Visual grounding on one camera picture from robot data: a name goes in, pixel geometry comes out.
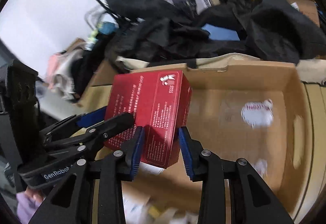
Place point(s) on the red rectangular box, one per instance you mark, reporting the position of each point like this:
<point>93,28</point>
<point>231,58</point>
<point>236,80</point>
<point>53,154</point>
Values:
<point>159,102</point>

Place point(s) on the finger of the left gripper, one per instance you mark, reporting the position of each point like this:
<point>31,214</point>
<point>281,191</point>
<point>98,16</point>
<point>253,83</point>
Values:
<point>92,118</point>

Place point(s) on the black clothes pile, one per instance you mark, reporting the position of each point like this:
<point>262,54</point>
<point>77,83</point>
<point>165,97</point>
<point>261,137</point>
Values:
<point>271,30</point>

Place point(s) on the cardboard tray box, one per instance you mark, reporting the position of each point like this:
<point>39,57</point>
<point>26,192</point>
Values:
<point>281,153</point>

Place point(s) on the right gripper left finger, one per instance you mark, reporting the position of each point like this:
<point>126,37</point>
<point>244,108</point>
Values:
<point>132,150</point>

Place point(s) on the white hello sticker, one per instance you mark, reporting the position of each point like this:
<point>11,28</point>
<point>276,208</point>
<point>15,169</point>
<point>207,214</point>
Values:
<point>258,114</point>

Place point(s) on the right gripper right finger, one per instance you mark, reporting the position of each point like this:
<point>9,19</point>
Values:
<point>191,153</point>

